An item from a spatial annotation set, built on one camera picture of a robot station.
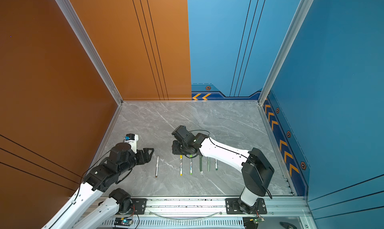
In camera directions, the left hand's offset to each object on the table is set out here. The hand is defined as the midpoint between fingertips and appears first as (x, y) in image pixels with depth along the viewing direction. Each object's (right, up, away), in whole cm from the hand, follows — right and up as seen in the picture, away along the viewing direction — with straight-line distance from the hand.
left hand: (149, 149), depth 75 cm
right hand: (+11, -2, +4) cm, 12 cm away
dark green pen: (+27, -13, +12) cm, 32 cm away
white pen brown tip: (+1, -17, +7) cm, 19 cm away
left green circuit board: (-11, -34, -5) cm, 36 cm away
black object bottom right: (+66, -34, -7) cm, 75 cm away
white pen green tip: (+36, -14, +10) cm, 39 cm away
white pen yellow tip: (+15, -12, +10) cm, 22 cm away
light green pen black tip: (+31, -10, +14) cm, 36 cm away
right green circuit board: (+52, -32, -6) cm, 62 cm away
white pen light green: (+21, -12, +11) cm, 27 cm away
